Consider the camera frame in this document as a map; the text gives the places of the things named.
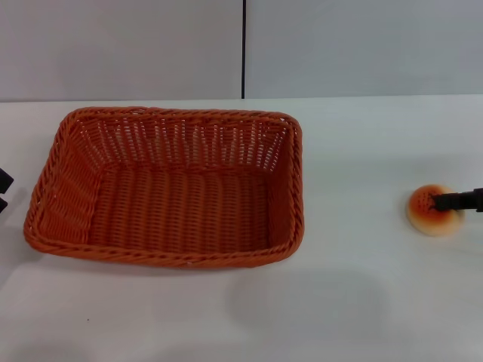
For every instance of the round toasted bread bun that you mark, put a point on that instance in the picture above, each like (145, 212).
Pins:
(422, 216)

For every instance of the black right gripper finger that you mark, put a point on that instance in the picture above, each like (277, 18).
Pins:
(456, 200)

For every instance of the black vertical wall strip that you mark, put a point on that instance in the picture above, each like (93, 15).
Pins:
(243, 49)

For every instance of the orange woven plastic basket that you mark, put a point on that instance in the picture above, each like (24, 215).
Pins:
(181, 211)

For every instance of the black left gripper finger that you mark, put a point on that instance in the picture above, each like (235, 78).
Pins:
(3, 204)
(4, 181)

